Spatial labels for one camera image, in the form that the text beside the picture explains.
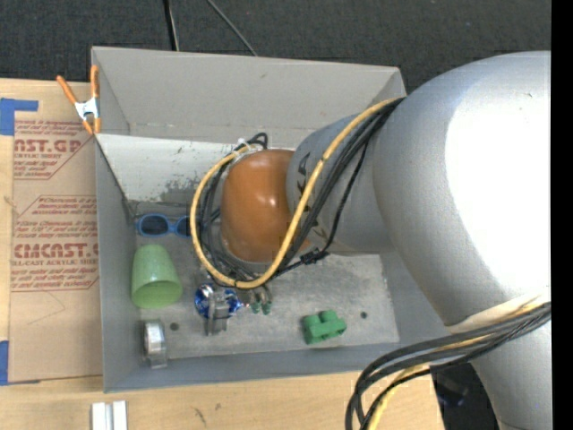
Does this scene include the blue sunglasses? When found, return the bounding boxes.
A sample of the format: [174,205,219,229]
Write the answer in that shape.
[134,212,199,239]

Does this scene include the green toy block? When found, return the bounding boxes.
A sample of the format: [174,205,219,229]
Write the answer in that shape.
[301,309,348,346]

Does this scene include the brown cardboard board, red print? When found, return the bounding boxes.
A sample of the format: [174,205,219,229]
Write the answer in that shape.
[0,77,105,385]

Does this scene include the green plastic cup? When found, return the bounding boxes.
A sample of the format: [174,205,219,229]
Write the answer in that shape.
[130,244,184,310]

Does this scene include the grey metal bin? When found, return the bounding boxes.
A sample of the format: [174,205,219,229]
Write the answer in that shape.
[90,46,450,394]

